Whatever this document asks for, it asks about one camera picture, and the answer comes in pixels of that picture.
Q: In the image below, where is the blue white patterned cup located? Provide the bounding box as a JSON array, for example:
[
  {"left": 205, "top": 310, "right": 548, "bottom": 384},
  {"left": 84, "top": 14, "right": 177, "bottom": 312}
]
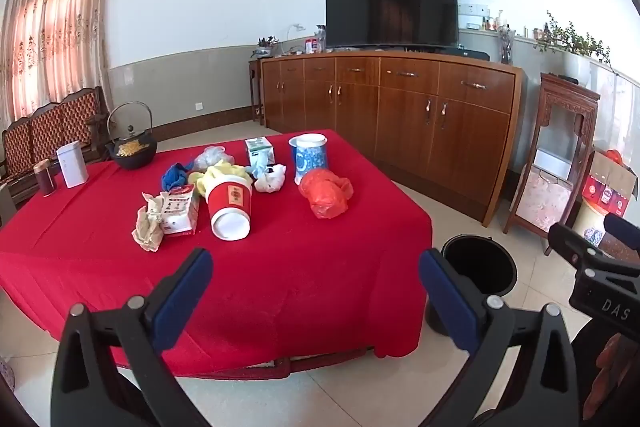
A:
[{"left": 288, "top": 133, "right": 330, "bottom": 185}]

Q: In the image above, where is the red plastic bag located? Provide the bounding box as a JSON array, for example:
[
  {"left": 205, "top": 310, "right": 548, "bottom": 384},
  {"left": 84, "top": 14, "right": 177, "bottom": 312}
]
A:
[{"left": 298, "top": 168, "right": 354, "bottom": 220}]

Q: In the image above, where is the white charger cable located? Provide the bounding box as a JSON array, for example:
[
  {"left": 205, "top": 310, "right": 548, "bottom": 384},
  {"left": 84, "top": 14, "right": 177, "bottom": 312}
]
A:
[{"left": 286, "top": 23, "right": 306, "bottom": 55}]

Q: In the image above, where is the potted green plant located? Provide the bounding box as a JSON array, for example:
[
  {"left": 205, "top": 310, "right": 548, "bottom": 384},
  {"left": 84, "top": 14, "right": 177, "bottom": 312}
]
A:
[{"left": 532, "top": 11, "right": 613, "bottom": 88}]

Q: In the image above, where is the clear plastic bag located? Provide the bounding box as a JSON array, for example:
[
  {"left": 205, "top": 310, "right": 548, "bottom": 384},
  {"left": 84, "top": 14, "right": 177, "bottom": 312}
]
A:
[{"left": 192, "top": 146, "right": 235, "bottom": 173}]

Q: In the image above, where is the row of small bottles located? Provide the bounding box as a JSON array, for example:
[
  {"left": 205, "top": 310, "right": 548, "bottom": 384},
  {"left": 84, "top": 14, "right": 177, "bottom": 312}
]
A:
[{"left": 480, "top": 10, "right": 516, "bottom": 33}]

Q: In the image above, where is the white floral bin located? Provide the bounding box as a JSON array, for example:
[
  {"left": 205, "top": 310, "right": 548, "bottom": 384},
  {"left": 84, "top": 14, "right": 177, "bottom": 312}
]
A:
[{"left": 572, "top": 200, "right": 608, "bottom": 245}]

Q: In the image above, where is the white tissue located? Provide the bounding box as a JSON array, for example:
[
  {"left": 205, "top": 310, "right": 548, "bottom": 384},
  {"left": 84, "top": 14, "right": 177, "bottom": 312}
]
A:
[{"left": 254, "top": 164, "right": 288, "bottom": 194}]

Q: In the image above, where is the black bucket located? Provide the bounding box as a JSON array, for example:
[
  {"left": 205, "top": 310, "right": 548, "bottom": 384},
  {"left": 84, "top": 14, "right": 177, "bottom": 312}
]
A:
[{"left": 425, "top": 234, "right": 516, "bottom": 337}]

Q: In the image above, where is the blue cloth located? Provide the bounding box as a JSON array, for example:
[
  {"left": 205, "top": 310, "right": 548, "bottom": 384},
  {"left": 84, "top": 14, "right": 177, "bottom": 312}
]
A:
[{"left": 161, "top": 162, "right": 196, "bottom": 192}]

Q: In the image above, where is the wooden upholstered bench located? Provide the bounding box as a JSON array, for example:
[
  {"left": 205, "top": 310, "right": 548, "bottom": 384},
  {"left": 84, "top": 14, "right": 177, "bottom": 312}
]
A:
[{"left": 0, "top": 86, "right": 113, "bottom": 208}]

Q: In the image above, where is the white tin box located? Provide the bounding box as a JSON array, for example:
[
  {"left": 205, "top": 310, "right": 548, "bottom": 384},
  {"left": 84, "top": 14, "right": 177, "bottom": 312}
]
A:
[{"left": 56, "top": 140, "right": 90, "bottom": 189}]

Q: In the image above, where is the beige embroidered curtain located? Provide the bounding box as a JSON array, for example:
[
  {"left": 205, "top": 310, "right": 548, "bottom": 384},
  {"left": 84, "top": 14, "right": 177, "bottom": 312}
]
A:
[{"left": 0, "top": 0, "right": 117, "bottom": 128}]

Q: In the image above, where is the pink floral framed panel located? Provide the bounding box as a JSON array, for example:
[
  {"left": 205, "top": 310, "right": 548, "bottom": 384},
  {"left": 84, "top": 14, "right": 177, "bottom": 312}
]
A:
[{"left": 515, "top": 164, "right": 573, "bottom": 230}]

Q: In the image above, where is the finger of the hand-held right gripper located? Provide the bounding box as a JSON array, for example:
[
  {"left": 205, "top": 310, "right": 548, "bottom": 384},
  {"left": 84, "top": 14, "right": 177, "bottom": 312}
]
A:
[
  {"left": 546, "top": 222, "right": 610, "bottom": 269},
  {"left": 603, "top": 213, "right": 640, "bottom": 254}
]

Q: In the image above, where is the brown wooden sideboard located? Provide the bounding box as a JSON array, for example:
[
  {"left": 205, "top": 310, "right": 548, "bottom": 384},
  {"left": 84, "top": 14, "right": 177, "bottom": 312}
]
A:
[{"left": 260, "top": 48, "right": 528, "bottom": 228}]

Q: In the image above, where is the glass vase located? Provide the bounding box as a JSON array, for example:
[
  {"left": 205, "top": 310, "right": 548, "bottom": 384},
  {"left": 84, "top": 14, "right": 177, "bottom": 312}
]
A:
[{"left": 496, "top": 26, "right": 516, "bottom": 65}]

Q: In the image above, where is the red paper cup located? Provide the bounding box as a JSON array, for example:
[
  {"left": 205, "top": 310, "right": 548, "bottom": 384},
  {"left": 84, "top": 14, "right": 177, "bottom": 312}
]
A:
[{"left": 205, "top": 174, "right": 254, "bottom": 241}]

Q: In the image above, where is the red tablecloth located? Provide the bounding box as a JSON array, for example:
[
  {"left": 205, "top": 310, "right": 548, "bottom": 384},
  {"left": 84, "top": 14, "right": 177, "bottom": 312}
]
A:
[{"left": 0, "top": 130, "right": 433, "bottom": 380}]

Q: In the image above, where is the cardboard box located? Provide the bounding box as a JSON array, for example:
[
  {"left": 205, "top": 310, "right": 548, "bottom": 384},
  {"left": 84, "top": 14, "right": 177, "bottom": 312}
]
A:
[{"left": 582, "top": 150, "right": 640, "bottom": 218}]

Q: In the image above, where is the person's right hand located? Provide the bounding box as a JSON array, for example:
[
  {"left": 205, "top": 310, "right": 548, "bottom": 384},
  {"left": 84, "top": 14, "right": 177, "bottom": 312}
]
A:
[{"left": 594, "top": 336, "right": 634, "bottom": 409}]

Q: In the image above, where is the dark red canister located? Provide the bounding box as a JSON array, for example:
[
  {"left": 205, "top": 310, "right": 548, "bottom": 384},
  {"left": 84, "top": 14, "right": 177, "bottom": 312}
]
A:
[{"left": 33, "top": 160, "right": 57, "bottom": 198}]

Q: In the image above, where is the dark basket with handle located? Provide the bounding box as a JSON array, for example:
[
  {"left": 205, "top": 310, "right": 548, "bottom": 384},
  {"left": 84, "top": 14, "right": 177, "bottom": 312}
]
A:
[{"left": 105, "top": 101, "right": 158, "bottom": 170}]

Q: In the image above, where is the black soundbar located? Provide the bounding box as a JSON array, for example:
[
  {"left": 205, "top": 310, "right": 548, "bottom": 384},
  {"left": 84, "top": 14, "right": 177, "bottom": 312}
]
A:
[{"left": 442, "top": 47, "right": 491, "bottom": 62}]

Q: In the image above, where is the black flat television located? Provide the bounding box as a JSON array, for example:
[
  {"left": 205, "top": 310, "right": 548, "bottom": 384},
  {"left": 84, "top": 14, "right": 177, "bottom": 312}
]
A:
[{"left": 325, "top": 0, "right": 459, "bottom": 49}]

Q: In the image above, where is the beige paper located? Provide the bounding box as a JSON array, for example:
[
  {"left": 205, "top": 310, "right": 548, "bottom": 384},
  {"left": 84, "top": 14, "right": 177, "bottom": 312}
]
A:
[{"left": 131, "top": 192, "right": 166, "bottom": 252}]

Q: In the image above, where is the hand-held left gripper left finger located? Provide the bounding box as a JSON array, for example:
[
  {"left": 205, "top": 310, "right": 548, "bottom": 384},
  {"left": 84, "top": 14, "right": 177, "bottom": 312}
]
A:
[{"left": 50, "top": 247, "right": 216, "bottom": 427}]

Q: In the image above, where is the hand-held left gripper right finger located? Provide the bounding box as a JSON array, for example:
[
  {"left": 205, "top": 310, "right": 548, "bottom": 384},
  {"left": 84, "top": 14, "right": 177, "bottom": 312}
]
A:
[{"left": 418, "top": 248, "right": 581, "bottom": 427}]

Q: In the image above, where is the white red snack packet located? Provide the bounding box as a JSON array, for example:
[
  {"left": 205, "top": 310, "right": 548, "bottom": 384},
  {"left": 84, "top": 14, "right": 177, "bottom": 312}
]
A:
[{"left": 159, "top": 184, "right": 201, "bottom": 238}]

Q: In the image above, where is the green white carton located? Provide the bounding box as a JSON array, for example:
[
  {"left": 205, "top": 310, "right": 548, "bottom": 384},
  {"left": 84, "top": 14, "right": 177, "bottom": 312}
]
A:
[{"left": 244, "top": 136, "right": 276, "bottom": 178}]

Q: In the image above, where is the carved wooden stand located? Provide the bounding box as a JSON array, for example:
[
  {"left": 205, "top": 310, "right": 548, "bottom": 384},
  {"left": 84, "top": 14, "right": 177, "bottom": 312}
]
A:
[{"left": 504, "top": 72, "right": 601, "bottom": 240}]

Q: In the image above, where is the yellow cloth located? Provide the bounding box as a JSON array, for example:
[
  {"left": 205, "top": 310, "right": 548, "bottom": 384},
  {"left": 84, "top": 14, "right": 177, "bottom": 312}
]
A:
[{"left": 187, "top": 160, "right": 253, "bottom": 198}]

